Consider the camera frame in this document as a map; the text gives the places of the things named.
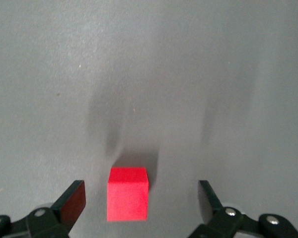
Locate dark grey table mat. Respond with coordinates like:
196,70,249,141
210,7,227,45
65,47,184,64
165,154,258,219
0,0,298,238

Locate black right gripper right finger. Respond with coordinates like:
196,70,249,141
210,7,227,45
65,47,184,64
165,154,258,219
186,180,298,238

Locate small red cube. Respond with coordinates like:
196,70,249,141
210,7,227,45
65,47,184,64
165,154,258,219
106,167,149,222

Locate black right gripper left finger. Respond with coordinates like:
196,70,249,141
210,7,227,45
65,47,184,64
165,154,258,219
0,180,86,238

